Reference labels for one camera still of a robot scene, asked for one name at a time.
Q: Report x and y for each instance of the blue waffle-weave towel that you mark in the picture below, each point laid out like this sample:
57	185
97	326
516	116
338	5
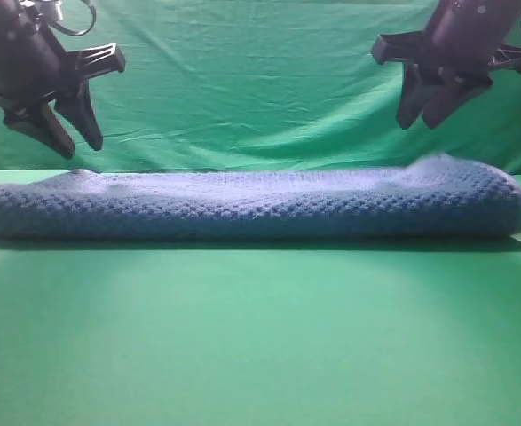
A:
436	195

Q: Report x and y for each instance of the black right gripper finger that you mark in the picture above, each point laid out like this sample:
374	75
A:
451	97
421	95

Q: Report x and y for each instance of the green backdrop cloth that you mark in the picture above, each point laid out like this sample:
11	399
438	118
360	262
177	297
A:
267	85

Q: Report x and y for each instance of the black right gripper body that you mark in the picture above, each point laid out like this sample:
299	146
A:
463	40

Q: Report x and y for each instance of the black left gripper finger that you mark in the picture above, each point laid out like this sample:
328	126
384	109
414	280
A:
76	107
40	123

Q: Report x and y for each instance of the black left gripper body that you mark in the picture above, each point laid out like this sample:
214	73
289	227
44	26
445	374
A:
34	65

